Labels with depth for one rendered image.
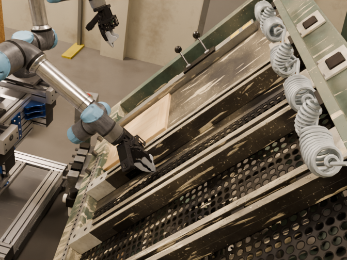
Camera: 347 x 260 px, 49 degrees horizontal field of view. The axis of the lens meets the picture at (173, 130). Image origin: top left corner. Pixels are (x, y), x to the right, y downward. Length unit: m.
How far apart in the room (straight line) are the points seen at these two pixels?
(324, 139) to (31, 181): 2.37
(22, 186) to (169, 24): 2.75
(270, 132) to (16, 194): 2.01
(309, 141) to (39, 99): 1.86
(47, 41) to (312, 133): 1.85
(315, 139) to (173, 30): 4.10
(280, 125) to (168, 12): 3.69
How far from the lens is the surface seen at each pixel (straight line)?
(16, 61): 1.56
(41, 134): 3.62
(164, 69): 2.23
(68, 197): 2.00
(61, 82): 1.58
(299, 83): 0.91
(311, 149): 0.74
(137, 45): 4.96
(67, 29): 5.23
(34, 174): 2.93
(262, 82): 1.39
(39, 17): 2.36
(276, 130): 1.15
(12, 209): 2.71
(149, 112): 2.00
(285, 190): 0.92
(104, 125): 1.41
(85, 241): 1.56
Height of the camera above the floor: 2.21
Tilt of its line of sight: 35 degrees down
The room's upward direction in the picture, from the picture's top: 12 degrees clockwise
